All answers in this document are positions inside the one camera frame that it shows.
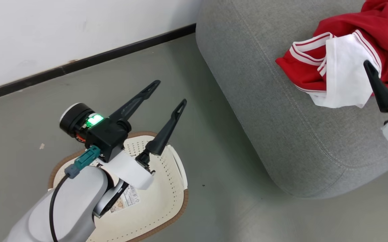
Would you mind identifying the black round motor housing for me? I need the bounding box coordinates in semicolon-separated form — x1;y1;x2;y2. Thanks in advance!
59;103;96;138

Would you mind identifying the cream perforated laundry basket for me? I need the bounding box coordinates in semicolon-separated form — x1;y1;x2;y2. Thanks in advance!
48;131;189;242

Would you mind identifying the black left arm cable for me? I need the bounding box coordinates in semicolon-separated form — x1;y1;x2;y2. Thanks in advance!
48;164;80;242

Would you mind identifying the teal camera cable connector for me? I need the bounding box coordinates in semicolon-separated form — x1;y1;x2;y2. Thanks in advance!
74;145;101;171

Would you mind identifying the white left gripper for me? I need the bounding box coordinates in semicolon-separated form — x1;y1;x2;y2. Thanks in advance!
97;80;187;191

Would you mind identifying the black baseboard strip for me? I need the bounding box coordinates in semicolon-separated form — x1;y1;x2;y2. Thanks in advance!
0;23;197;104

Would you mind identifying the red and white shirt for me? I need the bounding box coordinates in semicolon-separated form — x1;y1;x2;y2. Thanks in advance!
275;0;388;109

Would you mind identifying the grey fabric sofa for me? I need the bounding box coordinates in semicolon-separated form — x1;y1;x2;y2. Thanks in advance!
196;0;388;199

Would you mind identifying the printed white basket label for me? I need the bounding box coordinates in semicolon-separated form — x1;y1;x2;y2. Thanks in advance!
109;185;141;214

